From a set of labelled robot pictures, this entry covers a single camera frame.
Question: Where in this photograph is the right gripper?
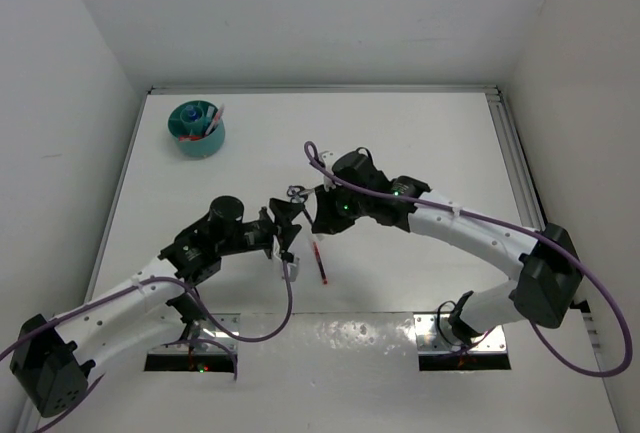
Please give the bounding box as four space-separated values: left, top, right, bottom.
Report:
314 179 370 235

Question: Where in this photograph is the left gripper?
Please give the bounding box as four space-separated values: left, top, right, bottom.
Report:
217 199 304 260

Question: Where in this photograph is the purple capped pen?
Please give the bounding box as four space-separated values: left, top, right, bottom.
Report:
286 185 315 226

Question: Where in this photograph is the red clear pen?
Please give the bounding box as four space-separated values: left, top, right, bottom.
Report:
311 240 328 285

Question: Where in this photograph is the pink highlighter pen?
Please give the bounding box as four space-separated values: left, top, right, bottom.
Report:
206 104 225 135

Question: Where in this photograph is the blue highlighter pen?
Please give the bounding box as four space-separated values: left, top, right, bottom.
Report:
203 106 216 136

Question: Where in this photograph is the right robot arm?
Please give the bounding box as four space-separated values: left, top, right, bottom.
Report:
311 148 583 346

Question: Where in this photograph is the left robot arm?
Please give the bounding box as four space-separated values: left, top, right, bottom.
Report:
2 196 304 418

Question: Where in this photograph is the teal divided pen holder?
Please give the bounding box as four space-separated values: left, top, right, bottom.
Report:
167 100 226 159

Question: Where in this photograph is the blue capped glue bottle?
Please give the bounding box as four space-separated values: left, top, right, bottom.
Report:
183 105 200 122

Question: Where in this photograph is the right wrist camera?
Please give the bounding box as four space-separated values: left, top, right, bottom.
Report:
318 150 336 192

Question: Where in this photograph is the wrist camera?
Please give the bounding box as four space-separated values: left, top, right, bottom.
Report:
318 150 336 192
281 254 300 282

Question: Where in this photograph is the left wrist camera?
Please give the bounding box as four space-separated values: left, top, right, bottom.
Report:
281 254 300 282

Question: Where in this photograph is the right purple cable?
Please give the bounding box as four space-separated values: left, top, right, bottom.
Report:
303 140 632 378

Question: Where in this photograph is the purple cable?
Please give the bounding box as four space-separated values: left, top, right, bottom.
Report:
0 252 294 429
303 140 632 378

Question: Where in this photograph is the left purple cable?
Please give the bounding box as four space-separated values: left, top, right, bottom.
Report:
0 252 294 429

